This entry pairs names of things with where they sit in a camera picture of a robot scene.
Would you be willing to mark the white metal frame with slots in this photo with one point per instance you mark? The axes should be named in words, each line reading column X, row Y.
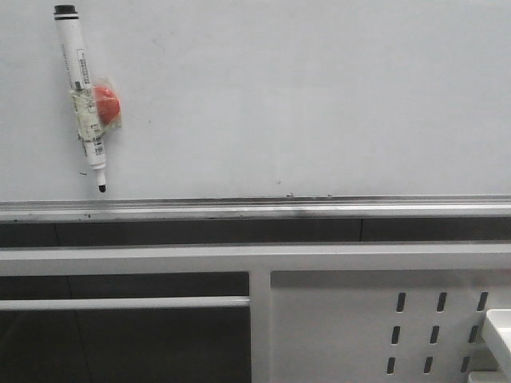
column 313, row 313

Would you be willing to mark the red round magnet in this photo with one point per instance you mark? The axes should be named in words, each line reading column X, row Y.
column 108, row 104

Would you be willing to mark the aluminium whiteboard tray rail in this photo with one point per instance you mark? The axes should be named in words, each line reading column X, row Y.
column 62, row 211

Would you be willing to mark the white black whiteboard marker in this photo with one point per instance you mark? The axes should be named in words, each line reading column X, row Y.
column 89, row 129

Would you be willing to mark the white plastic bin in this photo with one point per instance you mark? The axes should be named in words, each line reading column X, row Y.
column 496, row 335

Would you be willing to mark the white whiteboard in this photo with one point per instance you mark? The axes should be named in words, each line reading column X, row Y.
column 225, row 99

